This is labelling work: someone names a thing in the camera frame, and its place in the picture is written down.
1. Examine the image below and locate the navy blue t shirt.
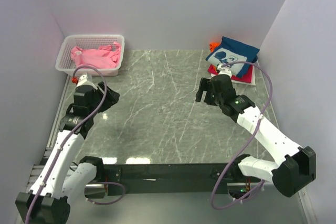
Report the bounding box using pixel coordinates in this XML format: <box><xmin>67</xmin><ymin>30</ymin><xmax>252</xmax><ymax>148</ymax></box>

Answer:
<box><xmin>206</xmin><ymin>36</ymin><xmax>260</xmax><ymax>67</ymax></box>

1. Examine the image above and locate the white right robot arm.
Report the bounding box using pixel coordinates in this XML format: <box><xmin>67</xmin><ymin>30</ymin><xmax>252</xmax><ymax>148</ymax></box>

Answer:
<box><xmin>195</xmin><ymin>74</ymin><xmax>316</xmax><ymax>197</ymax></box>

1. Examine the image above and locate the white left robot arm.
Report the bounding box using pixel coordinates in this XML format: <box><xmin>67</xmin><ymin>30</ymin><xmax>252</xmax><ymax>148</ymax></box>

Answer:
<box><xmin>15</xmin><ymin>81</ymin><xmax>120</xmax><ymax>223</ymax></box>

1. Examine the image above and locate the folded magenta t shirt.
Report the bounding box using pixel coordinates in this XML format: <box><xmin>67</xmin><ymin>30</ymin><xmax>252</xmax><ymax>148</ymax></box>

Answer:
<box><xmin>207</xmin><ymin>63</ymin><xmax>254</xmax><ymax>84</ymax></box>

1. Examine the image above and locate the folded white t shirt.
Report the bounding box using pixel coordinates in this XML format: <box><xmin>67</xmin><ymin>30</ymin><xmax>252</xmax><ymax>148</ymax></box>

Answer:
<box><xmin>209</xmin><ymin>63</ymin><xmax>258</xmax><ymax>87</ymax></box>

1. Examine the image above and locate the white perforated plastic basket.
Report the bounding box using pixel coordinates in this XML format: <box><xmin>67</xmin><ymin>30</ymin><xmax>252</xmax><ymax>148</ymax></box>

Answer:
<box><xmin>55</xmin><ymin>34</ymin><xmax>125</xmax><ymax>76</ymax></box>

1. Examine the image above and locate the folded orange t shirt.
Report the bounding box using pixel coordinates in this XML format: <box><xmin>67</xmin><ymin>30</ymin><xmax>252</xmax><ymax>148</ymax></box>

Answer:
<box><xmin>209</xmin><ymin>41</ymin><xmax>224</xmax><ymax>74</ymax></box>

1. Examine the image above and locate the pink t shirt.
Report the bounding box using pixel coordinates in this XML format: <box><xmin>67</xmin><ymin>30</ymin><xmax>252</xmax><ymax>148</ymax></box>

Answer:
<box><xmin>71</xmin><ymin>42</ymin><xmax>122</xmax><ymax>69</ymax></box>

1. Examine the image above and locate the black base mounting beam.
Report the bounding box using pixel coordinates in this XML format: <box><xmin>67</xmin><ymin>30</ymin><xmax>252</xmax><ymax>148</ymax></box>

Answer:
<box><xmin>90</xmin><ymin>163</ymin><xmax>226</xmax><ymax>194</ymax></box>

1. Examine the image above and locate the aluminium extrusion rail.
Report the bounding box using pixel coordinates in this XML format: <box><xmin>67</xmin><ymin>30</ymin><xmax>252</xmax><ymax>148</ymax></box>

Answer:
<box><xmin>15</xmin><ymin>163</ymin><xmax>316</xmax><ymax>224</ymax></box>

